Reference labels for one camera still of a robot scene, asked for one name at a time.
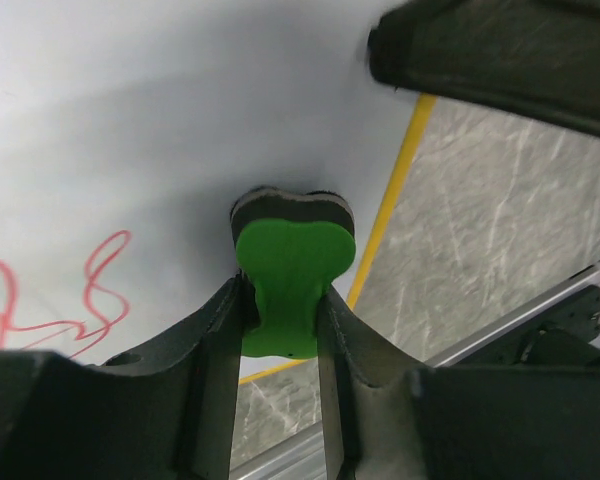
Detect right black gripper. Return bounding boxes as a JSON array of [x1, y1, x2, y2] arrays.
[[367, 0, 600, 138]]

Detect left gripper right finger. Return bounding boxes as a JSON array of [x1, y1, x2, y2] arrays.
[[317, 292, 600, 479]]

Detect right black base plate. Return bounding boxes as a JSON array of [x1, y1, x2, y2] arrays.
[[460, 286, 600, 367]]

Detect green whiteboard eraser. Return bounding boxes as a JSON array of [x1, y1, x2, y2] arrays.
[[230, 186, 356, 360]]

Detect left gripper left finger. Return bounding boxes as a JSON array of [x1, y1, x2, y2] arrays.
[[0, 276, 246, 479]]

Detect yellow framed whiteboard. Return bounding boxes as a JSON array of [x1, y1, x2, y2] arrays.
[[0, 1, 416, 363]]

